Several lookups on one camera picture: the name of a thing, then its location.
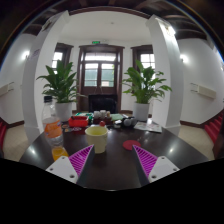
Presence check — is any potted green plant white pot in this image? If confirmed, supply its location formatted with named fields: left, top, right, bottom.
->
left=36, top=59, right=88, bottom=123
left=121, top=59, right=173, bottom=122

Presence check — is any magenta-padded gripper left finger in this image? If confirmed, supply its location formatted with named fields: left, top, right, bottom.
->
left=45, top=144, right=96, bottom=185

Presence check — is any printed paper magazine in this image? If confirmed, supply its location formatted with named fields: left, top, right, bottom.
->
left=133, top=121, right=163, bottom=134

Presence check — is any small grey round object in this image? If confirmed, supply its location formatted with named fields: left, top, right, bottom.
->
left=122, top=116, right=138, bottom=128

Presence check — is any pale yellow cup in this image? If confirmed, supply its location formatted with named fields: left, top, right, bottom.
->
left=84, top=125, right=109, bottom=155

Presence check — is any red carpeted staircase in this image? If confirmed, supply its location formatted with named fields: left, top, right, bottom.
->
left=0, top=119, right=8, bottom=151
left=203, top=111, right=224, bottom=144

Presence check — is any orange soda plastic bottle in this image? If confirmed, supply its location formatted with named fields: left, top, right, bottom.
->
left=41, top=95, right=70, bottom=162

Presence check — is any black chair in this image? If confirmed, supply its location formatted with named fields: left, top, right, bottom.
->
left=88, top=94, right=118, bottom=114

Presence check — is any red plastic basket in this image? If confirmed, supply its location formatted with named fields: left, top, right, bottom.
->
left=67, top=115, right=90, bottom=128

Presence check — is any tray of small cups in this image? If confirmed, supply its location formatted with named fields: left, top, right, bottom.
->
left=92, top=109, right=113, bottom=126

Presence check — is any brown framed window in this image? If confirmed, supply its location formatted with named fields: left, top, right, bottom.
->
left=130, top=44, right=156, bottom=73
left=50, top=42, right=74, bottom=76

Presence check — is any white wall heater unit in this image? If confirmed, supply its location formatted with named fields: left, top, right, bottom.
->
left=0, top=81, right=16, bottom=98
left=190, top=82, right=218, bottom=100

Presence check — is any green book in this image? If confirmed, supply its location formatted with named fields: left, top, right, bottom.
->
left=110, top=113, right=125, bottom=122

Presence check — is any brown wooden double door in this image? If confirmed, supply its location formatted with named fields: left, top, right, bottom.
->
left=77, top=44, right=125, bottom=113

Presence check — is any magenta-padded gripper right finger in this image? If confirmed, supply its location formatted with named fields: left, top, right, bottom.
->
left=131, top=144, right=181, bottom=186

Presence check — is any flat round red coaster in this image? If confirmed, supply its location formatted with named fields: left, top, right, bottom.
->
left=122, top=139, right=142, bottom=152

